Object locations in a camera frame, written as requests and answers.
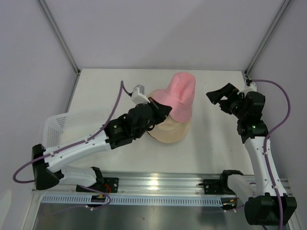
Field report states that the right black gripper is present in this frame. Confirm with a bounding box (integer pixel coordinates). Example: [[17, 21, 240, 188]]
[[206, 83, 247, 120]]

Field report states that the beige bucket hat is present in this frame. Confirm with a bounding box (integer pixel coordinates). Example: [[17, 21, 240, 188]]
[[148, 90, 192, 144]]

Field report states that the pink bucket hat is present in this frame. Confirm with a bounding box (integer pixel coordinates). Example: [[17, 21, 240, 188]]
[[152, 72, 196, 123]]

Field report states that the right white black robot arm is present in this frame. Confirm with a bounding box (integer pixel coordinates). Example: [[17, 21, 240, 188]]
[[206, 82, 297, 229]]

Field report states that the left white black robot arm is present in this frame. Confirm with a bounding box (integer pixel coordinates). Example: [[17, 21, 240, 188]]
[[32, 98, 172, 192]]

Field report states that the white perforated plastic basket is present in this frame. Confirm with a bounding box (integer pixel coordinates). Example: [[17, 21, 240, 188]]
[[42, 108, 111, 148]]

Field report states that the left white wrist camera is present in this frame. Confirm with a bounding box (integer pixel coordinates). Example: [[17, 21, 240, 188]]
[[131, 85, 150, 105]]

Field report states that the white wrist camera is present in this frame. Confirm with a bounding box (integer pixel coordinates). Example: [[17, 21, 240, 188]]
[[131, 85, 150, 105], [240, 77, 257, 95]]

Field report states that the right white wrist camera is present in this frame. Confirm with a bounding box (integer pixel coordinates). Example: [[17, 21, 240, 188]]
[[240, 77, 257, 95]]

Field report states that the aluminium mounting rail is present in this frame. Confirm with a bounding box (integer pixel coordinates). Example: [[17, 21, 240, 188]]
[[31, 171, 291, 197]]

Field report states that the white slotted cable duct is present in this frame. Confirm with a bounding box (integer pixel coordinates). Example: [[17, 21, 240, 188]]
[[42, 194, 223, 207]]

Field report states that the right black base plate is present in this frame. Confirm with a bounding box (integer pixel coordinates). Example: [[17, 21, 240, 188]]
[[198, 179, 228, 195]]

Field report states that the right aluminium frame post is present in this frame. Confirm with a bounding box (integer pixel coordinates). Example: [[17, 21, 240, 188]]
[[244, 0, 293, 77]]

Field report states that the aluminium frame post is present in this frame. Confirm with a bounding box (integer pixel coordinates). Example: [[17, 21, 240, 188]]
[[244, 0, 293, 77], [36, 0, 80, 76]]

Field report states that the left aluminium frame post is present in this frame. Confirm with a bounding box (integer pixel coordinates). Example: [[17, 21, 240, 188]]
[[36, 0, 80, 76]]

